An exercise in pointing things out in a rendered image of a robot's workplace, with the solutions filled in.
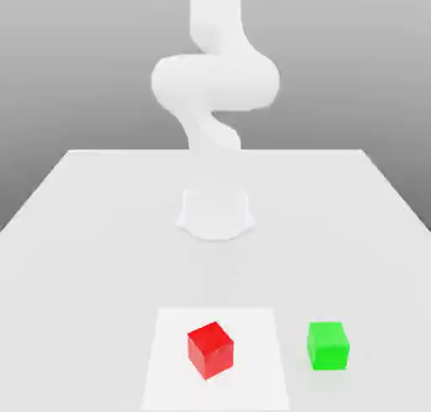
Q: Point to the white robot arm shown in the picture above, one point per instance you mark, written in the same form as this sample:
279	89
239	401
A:
215	81

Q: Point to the small red cube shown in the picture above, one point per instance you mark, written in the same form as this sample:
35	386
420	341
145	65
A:
210	351

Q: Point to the small green cube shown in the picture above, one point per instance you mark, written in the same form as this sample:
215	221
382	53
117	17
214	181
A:
327	348

